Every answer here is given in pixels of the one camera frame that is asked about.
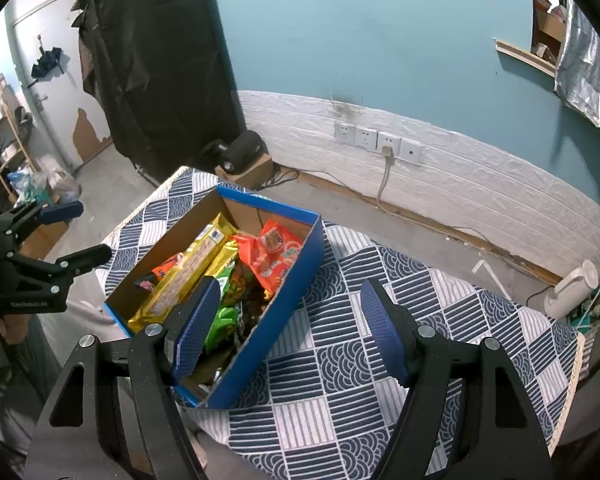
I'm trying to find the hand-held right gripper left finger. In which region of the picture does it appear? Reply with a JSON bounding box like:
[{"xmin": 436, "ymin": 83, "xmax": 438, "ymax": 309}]
[{"xmin": 24, "ymin": 276, "xmax": 222, "ymax": 480}]

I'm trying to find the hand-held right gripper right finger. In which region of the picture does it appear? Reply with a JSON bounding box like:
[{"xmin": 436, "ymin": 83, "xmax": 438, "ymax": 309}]
[{"xmin": 360, "ymin": 278, "xmax": 553, "ymax": 480}]

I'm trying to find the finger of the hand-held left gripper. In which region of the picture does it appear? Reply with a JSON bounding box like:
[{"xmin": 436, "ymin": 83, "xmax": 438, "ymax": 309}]
[
  {"xmin": 0, "ymin": 201, "xmax": 85, "ymax": 241},
  {"xmin": 12, "ymin": 244, "xmax": 113, "ymax": 293}
]

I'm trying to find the green snack packet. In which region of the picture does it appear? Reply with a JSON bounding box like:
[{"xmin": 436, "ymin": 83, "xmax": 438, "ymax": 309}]
[{"xmin": 203, "ymin": 305, "xmax": 241, "ymax": 356}]

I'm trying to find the gold biscuit packet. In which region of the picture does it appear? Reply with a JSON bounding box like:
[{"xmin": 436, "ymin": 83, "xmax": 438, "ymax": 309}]
[{"xmin": 128, "ymin": 212, "xmax": 241, "ymax": 333}]

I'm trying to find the heap of small snack packets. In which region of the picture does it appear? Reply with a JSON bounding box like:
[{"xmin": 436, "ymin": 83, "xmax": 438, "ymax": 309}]
[{"xmin": 195, "ymin": 240, "xmax": 281, "ymax": 386}]

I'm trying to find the blue cardboard box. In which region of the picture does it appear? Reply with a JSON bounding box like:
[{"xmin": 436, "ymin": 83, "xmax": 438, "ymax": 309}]
[{"xmin": 102, "ymin": 182, "xmax": 326, "ymax": 408}]

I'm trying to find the red orange snack packet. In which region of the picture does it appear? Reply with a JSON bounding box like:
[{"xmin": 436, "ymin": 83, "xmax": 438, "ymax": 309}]
[{"xmin": 232, "ymin": 219, "xmax": 303, "ymax": 295}]

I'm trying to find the person's left hand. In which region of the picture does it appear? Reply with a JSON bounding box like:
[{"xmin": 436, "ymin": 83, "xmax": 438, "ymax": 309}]
[{"xmin": 0, "ymin": 316, "xmax": 33, "ymax": 358}]

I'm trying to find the clear plastic bag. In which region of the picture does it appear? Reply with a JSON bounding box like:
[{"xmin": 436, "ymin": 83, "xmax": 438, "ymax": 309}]
[{"xmin": 7, "ymin": 160, "xmax": 83, "ymax": 206}]

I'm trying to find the tan cardboard box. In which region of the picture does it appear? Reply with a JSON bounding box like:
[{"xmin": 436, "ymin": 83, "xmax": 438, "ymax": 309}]
[{"xmin": 17, "ymin": 220, "xmax": 73, "ymax": 261}]

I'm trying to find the white door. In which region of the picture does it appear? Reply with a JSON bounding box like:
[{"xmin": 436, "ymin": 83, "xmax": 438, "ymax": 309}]
[{"xmin": 5, "ymin": 0, "xmax": 116, "ymax": 171}]

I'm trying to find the navy white patterned tablecloth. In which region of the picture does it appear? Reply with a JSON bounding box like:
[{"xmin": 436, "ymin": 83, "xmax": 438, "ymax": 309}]
[{"xmin": 96, "ymin": 166, "xmax": 581, "ymax": 480}]

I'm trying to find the white plastic strip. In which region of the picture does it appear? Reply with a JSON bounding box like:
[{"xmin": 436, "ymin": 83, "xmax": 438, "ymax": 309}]
[{"xmin": 471, "ymin": 259, "xmax": 512, "ymax": 301}]

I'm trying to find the wooden shelf rack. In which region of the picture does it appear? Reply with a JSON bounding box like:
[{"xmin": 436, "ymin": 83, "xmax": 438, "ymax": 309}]
[{"xmin": 0, "ymin": 62, "xmax": 36, "ymax": 201}]

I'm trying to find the black folded umbrella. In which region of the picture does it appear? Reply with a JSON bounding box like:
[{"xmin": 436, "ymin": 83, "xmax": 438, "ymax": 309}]
[{"xmin": 30, "ymin": 46, "xmax": 65, "ymax": 80}]

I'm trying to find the black cloth cover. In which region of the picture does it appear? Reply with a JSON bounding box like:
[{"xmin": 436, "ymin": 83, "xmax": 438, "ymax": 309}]
[{"xmin": 72, "ymin": 0, "xmax": 246, "ymax": 183}]

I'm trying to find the white plastic jug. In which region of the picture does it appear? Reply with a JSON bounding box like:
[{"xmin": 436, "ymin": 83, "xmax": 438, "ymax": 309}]
[{"xmin": 545, "ymin": 259, "xmax": 600, "ymax": 320}]

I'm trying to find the wooden window sill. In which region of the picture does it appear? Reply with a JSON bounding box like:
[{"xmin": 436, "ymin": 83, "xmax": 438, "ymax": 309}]
[{"xmin": 495, "ymin": 38, "xmax": 557, "ymax": 78}]

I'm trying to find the silver foil curtain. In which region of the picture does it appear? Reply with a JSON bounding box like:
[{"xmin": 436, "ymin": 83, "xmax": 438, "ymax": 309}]
[{"xmin": 552, "ymin": 0, "xmax": 600, "ymax": 143}]

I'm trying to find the brown cardboard carton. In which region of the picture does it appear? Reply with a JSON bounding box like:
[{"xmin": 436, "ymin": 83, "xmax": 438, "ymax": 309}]
[{"xmin": 531, "ymin": 0, "xmax": 567, "ymax": 58}]

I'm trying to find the metal door handle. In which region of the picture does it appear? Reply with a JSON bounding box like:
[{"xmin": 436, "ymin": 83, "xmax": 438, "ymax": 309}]
[{"xmin": 27, "ymin": 79, "xmax": 48, "ymax": 111}]

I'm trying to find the grey power plug cable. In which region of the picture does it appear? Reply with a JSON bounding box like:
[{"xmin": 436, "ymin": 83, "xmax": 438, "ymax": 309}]
[{"xmin": 376, "ymin": 145, "xmax": 398, "ymax": 211}]

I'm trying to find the thin black cable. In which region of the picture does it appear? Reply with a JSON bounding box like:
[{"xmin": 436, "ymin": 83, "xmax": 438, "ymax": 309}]
[{"xmin": 252, "ymin": 160, "xmax": 386, "ymax": 211}]

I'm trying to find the white round-hole wall socket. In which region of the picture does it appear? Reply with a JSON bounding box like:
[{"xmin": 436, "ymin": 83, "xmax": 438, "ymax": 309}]
[{"xmin": 399, "ymin": 138, "xmax": 425, "ymax": 165}]

